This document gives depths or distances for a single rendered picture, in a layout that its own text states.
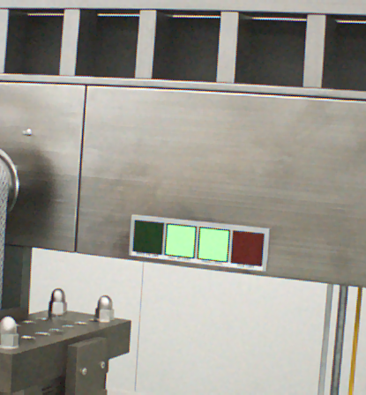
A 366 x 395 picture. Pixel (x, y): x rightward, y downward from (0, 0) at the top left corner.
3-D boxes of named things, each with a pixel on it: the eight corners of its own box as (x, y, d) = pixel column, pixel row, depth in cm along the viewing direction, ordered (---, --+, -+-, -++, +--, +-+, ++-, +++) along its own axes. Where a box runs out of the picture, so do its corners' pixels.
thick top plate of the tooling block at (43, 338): (-79, 376, 158) (-77, 337, 157) (52, 339, 195) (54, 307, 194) (10, 394, 152) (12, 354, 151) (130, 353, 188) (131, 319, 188)
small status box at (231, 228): (128, 255, 183) (130, 214, 183) (130, 255, 184) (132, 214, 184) (265, 272, 174) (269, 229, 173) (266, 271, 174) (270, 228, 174)
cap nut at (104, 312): (90, 319, 185) (91, 294, 185) (100, 317, 188) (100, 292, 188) (108, 323, 183) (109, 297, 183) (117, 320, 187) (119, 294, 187)
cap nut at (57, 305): (43, 312, 188) (44, 287, 188) (53, 309, 192) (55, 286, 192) (61, 315, 187) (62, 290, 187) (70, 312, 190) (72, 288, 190)
